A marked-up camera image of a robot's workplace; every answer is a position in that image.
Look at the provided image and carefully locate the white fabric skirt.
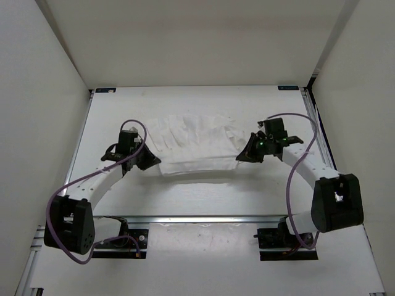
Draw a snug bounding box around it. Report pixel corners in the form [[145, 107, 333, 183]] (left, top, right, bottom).
[[145, 114, 247, 177]]

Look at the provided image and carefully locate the aluminium table frame rail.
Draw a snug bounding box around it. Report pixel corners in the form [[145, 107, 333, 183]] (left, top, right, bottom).
[[92, 215, 288, 224]]

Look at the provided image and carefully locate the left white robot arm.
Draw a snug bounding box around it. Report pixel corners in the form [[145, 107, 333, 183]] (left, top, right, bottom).
[[44, 143, 161, 258]]

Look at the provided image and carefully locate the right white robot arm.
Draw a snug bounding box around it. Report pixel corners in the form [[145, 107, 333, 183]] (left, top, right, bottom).
[[236, 131, 364, 247]]

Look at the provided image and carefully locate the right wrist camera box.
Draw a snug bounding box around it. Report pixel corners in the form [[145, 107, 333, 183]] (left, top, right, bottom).
[[263, 118, 288, 138]]

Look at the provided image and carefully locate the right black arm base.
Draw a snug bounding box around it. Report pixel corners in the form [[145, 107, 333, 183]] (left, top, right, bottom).
[[253, 218, 318, 261]]

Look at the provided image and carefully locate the right blue corner label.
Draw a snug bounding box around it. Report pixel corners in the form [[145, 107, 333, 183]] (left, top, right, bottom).
[[278, 85, 299, 91]]

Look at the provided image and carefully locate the blue corner label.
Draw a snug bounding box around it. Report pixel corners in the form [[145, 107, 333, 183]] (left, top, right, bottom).
[[278, 85, 299, 91], [95, 88, 117, 93]]

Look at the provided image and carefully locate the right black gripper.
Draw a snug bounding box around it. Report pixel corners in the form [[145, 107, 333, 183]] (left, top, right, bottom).
[[237, 133, 273, 163]]

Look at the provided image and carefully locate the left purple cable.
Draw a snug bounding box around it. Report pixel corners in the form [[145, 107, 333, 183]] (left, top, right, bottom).
[[45, 119, 154, 265]]

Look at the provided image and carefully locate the left blue corner label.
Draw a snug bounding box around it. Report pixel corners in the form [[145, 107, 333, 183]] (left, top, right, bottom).
[[95, 88, 117, 93]]

